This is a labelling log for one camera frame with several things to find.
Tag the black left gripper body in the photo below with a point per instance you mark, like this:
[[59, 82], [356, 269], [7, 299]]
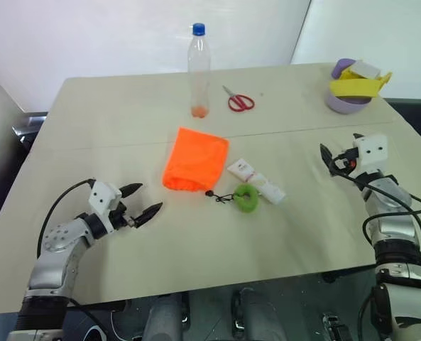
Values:
[[119, 216]]

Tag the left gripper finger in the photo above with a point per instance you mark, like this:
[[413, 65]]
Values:
[[149, 213], [132, 189]]

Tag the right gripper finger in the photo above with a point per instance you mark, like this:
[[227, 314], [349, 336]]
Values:
[[356, 136], [326, 156]]

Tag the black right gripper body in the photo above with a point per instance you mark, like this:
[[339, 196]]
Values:
[[345, 161]]

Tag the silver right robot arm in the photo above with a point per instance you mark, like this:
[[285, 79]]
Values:
[[391, 227]]

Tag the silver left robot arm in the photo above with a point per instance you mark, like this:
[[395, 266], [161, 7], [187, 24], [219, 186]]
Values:
[[54, 245]]

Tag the lavender plastic bowl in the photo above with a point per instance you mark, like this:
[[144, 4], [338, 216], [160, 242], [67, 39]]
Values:
[[345, 104]]

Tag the yellow cloth strip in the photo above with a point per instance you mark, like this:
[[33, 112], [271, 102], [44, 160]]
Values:
[[355, 88]]

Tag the white rectangular block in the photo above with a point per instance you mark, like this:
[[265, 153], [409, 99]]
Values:
[[366, 69]]

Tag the purple rounded object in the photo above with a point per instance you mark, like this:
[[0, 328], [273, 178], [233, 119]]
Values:
[[341, 67]]

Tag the white cosmetic tube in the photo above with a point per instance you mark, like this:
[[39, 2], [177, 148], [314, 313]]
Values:
[[244, 170]]

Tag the grey rounded shape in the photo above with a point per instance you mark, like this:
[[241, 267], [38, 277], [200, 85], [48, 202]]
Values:
[[165, 318]]

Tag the white board panel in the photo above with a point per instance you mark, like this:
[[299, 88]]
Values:
[[366, 28]]

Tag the clear bottle with blue cap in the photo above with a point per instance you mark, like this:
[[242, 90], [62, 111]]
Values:
[[198, 71]]

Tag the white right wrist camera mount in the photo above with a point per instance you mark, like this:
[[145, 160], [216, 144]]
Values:
[[371, 151]]

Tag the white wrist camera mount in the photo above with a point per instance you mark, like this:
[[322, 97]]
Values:
[[371, 151], [102, 197]]

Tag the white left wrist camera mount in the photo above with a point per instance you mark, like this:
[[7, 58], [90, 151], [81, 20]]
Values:
[[102, 197]]

